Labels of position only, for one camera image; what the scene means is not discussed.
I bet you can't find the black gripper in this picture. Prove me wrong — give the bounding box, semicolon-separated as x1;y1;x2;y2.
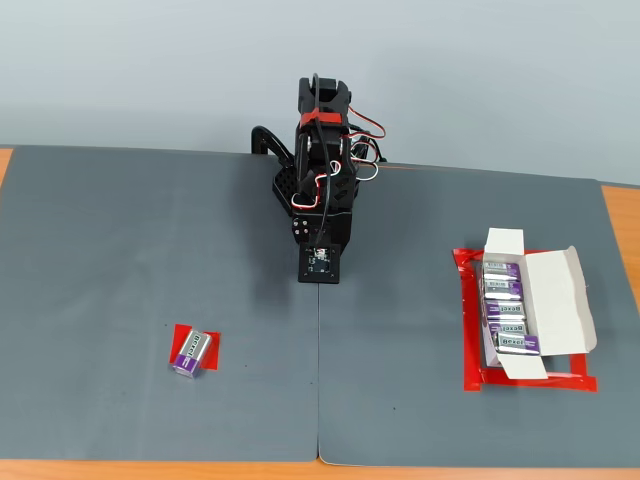
291;212;355;249

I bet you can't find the purple silver 9V battery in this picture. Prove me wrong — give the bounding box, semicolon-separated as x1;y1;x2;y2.
493;333;542;356
483;299;526;322
483;279;524;301
487;321;529;337
482;260;522;282
172;328;212;380

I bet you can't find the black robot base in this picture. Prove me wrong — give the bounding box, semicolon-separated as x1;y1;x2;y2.
269;165;362;217

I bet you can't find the white cardboard box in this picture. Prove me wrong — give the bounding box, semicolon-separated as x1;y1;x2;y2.
479;227;600;381

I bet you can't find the grey mat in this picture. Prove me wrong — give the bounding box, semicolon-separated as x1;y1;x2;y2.
317;160;640;467
0;144;321;462

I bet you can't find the red tape band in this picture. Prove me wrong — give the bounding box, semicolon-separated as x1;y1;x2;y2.
299;110;344;127

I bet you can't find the black table clamp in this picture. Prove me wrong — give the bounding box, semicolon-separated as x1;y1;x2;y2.
250;125;292;167

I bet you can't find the red tape patch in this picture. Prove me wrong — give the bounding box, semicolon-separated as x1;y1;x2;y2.
168;323;222;372

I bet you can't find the red white servo wire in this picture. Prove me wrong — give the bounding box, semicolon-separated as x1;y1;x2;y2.
291;172;342;209
347;104;388;146
349;141;382;183

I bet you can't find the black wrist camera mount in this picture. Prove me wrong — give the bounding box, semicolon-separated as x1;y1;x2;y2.
297;243;342;285

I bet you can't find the black power cable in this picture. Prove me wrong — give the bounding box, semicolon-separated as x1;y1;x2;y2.
367;130;390;164

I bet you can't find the red tape frame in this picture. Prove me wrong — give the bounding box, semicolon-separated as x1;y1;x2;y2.
452;245;600;395

